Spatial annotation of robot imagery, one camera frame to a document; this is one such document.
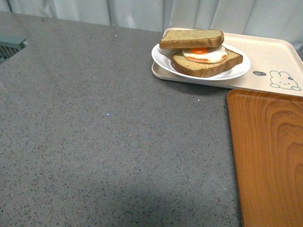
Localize teal sink drying rack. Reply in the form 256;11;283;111
0;34;27;64

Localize fried egg toy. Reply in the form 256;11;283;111
182;45;227;63

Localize orange wooden tray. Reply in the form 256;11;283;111
227;89;303;227

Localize white curtain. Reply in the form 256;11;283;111
0;0;303;51

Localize beige rabbit tray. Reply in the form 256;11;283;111
151;33;303;96

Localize bread slice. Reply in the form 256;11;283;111
159;29;224;49
171;49;243;78

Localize white round plate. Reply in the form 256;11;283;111
151;44;251;81

